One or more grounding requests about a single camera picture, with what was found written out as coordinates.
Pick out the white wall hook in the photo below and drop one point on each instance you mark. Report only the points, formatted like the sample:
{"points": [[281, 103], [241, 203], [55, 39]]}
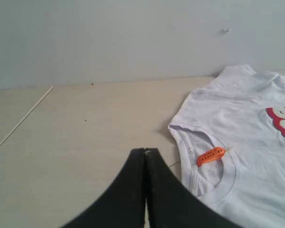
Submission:
{"points": [[225, 30]]}

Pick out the orange plastic tag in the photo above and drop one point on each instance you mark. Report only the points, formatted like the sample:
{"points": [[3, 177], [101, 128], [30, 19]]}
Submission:
{"points": [[211, 155]]}

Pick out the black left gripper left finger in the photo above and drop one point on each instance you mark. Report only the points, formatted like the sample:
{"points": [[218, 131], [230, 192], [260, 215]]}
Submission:
{"points": [[122, 205]]}

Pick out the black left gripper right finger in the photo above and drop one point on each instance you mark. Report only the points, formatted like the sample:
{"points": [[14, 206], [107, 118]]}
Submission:
{"points": [[170, 204]]}

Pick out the white t-shirt red lettering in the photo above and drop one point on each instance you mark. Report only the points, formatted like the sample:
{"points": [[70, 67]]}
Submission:
{"points": [[242, 111]]}

